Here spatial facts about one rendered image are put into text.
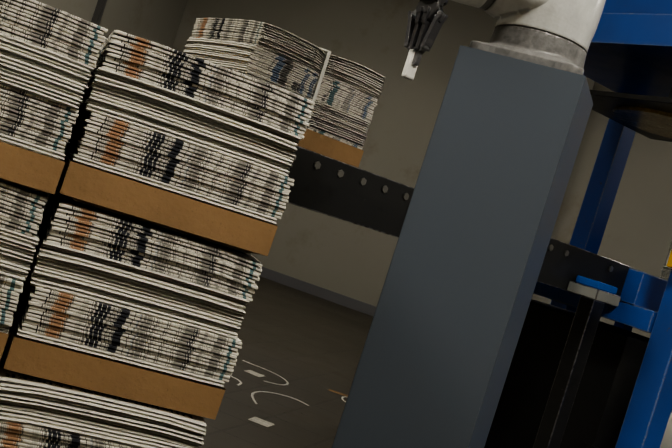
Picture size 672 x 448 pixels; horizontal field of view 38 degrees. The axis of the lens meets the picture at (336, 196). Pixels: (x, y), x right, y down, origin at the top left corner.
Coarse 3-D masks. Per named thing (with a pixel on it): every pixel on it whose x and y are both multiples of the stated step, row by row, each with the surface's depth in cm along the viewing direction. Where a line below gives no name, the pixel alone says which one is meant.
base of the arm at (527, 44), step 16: (496, 32) 155; (512, 32) 151; (528, 32) 150; (544, 32) 149; (480, 48) 151; (496, 48) 150; (512, 48) 150; (528, 48) 149; (544, 48) 149; (560, 48) 149; (576, 48) 151; (544, 64) 148; (560, 64) 147; (576, 64) 151
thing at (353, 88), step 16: (336, 64) 219; (352, 64) 222; (336, 80) 220; (352, 80) 223; (368, 80) 226; (336, 96) 221; (352, 96) 224; (368, 96) 226; (320, 112) 218; (336, 112) 221; (352, 112) 225; (368, 112) 227; (320, 128) 219; (336, 128) 222; (352, 128) 225; (368, 128) 228; (352, 144) 226
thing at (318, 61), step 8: (320, 56) 216; (336, 56) 219; (312, 64) 215; (320, 64) 217; (328, 64) 218; (312, 72) 215; (320, 72) 217; (328, 72) 218; (312, 80) 216; (304, 88) 215; (312, 88) 216; (320, 88) 218; (304, 96) 215; (312, 96) 217; (320, 96) 218; (320, 104) 218; (312, 112) 217; (312, 120) 217; (312, 128) 218
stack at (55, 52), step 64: (0, 0) 119; (0, 64) 118; (64, 64) 121; (128, 64) 124; (192, 64) 127; (0, 128) 120; (64, 128) 122; (128, 128) 125; (192, 128) 127; (256, 128) 130; (0, 192) 121; (192, 192) 128; (256, 192) 130; (0, 256) 122; (64, 256) 124; (128, 256) 126; (192, 256) 129; (0, 320) 121; (64, 320) 124; (128, 320) 126; (192, 320) 130; (0, 384) 122; (64, 384) 127
